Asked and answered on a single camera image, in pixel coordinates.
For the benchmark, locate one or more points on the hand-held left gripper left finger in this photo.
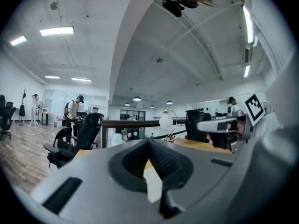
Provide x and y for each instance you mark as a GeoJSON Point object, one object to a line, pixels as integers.
{"type": "Point", "coordinates": [93, 171]}

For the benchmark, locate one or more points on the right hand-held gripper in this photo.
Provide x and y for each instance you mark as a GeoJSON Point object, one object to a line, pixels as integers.
{"type": "Point", "coordinates": [254, 108]}

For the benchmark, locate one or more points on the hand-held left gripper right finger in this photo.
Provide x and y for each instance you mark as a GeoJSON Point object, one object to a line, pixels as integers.
{"type": "Point", "coordinates": [201, 171]}

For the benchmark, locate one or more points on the person's right forearm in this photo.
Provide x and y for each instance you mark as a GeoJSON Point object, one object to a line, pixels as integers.
{"type": "Point", "coordinates": [266, 127]}

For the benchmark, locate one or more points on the person's right hand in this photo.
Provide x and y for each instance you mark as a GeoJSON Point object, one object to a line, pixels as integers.
{"type": "Point", "coordinates": [241, 129]}

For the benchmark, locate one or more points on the black office chair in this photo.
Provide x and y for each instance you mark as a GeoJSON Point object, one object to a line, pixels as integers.
{"type": "Point", "coordinates": [196, 122]}
{"type": "Point", "coordinates": [92, 127]}
{"type": "Point", "coordinates": [60, 153]}
{"type": "Point", "coordinates": [7, 115]}

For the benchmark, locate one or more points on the white globe gold desk lamp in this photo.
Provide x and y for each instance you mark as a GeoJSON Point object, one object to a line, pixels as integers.
{"type": "Point", "coordinates": [165, 121]}

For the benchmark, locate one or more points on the black metal railing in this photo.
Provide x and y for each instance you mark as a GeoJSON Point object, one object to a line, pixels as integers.
{"type": "Point", "coordinates": [130, 123]}

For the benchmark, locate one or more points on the white desk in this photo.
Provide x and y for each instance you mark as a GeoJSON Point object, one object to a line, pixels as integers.
{"type": "Point", "coordinates": [46, 114]}

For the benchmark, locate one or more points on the white microwave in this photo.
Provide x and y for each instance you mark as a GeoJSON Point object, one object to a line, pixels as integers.
{"type": "Point", "coordinates": [45, 110]}

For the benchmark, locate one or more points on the round ceiling fixture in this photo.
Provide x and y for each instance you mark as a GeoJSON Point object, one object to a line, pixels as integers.
{"type": "Point", "coordinates": [53, 5]}
{"type": "Point", "coordinates": [159, 60]}

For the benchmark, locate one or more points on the black coat rack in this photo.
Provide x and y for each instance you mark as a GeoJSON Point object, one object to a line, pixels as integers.
{"type": "Point", "coordinates": [22, 109]}

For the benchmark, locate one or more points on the group of ceiling strip lights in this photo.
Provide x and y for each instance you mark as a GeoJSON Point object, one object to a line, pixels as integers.
{"type": "Point", "coordinates": [56, 31]}

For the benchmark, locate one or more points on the black head-mounted camera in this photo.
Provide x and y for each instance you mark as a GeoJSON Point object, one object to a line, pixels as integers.
{"type": "Point", "coordinates": [174, 7]}

